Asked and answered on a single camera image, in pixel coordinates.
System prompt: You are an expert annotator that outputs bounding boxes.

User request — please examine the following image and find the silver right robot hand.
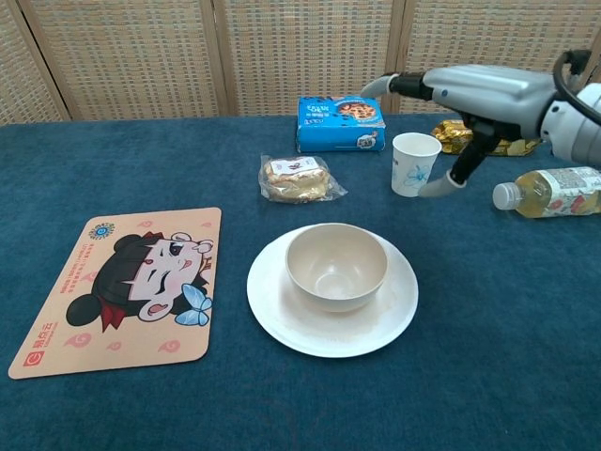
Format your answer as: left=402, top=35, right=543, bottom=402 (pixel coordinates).
left=360, top=64, right=556, bottom=197

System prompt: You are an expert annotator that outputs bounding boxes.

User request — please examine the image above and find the white paper cup blue flower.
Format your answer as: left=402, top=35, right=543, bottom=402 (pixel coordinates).
left=391, top=132, right=443, bottom=197

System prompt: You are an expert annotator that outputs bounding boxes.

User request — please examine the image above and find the beige bowl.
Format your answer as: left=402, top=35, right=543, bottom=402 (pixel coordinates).
left=285, top=222, right=389, bottom=314

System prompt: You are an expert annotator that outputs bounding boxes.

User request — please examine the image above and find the gold snack packet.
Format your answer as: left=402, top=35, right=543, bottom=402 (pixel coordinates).
left=430, top=118, right=546, bottom=157

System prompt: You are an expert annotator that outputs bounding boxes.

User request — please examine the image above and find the woven folding screen panel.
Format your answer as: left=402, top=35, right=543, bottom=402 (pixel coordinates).
left=392, top=0, right=601, bottom=115
left=0, top=0, right=71, bottom=126
left=210, top=0, right=401, bottom=117
left=16, top=0, right=227, bottom=121

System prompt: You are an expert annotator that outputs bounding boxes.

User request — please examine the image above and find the yellow drink plastic bottle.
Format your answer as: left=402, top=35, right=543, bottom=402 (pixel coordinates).
left=491, top=165, right=601, bottom=220

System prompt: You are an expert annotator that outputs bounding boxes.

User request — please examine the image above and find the blue cookie box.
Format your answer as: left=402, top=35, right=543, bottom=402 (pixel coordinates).
left=295, top=96, right=388, bottom=154

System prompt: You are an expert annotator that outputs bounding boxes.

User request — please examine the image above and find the bread in clear wrapper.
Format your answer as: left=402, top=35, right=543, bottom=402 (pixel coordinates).
left=258, top=152, right=349, bottom=205

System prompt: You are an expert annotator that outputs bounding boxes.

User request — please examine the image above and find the white plate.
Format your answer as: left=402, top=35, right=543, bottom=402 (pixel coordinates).
left=246, top=225, right=420, bottom=359

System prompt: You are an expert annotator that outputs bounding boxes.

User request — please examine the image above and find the blue tablecloth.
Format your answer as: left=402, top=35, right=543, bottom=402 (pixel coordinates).
left=0, top=108, right=601, bottom=451

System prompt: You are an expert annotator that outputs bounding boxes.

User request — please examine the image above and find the cartoon girl mouse pad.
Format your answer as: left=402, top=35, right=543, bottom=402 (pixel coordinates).
left=8, top=207, right=223, bottom=381

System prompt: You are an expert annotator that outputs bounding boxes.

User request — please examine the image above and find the black cable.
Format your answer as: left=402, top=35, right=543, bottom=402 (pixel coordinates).
left=552, top=49, right=601, bottom=129

